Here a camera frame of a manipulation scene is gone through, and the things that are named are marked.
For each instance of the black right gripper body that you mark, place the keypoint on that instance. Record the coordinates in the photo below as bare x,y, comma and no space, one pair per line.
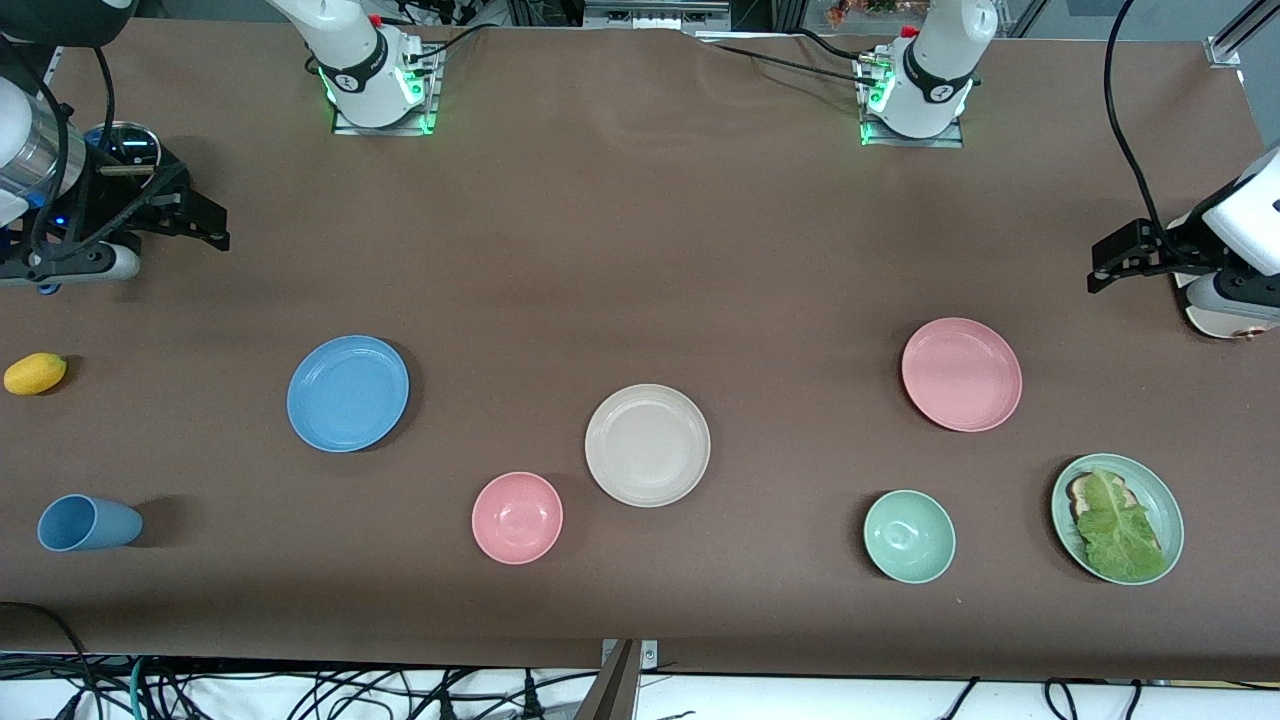
100,203

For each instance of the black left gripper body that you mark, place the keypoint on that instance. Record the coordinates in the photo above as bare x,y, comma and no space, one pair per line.
1172,246

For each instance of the pink shallow plate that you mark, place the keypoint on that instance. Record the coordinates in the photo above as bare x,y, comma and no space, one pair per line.
961,375

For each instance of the blue shallow plate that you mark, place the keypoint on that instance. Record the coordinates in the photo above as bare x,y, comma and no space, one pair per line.
347,393

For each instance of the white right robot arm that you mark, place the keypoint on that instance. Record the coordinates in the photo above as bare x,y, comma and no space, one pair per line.
350,50

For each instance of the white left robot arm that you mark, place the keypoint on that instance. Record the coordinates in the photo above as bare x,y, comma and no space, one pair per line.
945,50

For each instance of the yellow lemon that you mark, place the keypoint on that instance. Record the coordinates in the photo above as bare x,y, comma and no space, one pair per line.
35,373

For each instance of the toast bread slice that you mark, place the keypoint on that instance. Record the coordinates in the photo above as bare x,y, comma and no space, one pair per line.
1077,490

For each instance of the green plate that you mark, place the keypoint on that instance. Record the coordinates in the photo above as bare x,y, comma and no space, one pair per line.
1157,497

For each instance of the green lettuce leaf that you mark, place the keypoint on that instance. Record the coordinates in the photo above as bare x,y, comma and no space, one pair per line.
1115,530

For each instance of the blue plastic cup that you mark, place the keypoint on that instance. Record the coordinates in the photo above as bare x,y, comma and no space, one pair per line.
90,523

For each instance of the green deep bowl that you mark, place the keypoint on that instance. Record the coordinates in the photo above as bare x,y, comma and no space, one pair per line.
909,536

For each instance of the pink deep bowl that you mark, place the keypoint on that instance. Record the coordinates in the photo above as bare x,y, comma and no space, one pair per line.
517,518

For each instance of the brown table cover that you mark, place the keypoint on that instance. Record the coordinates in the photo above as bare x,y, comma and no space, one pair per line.
640,250

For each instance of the beige shallow plate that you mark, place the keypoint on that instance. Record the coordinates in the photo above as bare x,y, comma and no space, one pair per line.
647,445

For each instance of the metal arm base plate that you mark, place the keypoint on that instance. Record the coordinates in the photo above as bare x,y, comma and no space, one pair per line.
385,130
915,143

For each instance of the aluminium frame profile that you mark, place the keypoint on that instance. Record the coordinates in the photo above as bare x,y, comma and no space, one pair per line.
1240,35
655,12

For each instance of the small metal edge bracket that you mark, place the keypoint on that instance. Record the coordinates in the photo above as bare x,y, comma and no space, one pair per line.
650,653

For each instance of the dark metal post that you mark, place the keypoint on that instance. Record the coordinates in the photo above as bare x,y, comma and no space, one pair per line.
610,690

